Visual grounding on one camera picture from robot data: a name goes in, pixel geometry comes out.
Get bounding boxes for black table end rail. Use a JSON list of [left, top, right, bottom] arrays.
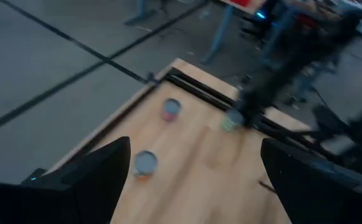
[[164, 67, 340, 162]]

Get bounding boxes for teal orange fruit print can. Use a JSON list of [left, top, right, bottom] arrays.
[[133, 150, 159, 181]]

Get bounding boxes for blue metal table frame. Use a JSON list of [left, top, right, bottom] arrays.
[[199, 4, 235, 65]]

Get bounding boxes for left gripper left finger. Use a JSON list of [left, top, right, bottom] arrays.
[[0, 136, 132, 224]]

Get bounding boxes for green pea print can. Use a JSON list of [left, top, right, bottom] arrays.
[[220, 109, 245, 133]]

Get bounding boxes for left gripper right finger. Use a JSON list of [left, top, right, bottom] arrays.
[[260, 138, 362, 224]]

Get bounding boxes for pink corn can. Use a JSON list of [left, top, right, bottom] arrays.
[[161, 98, 183, 123]]

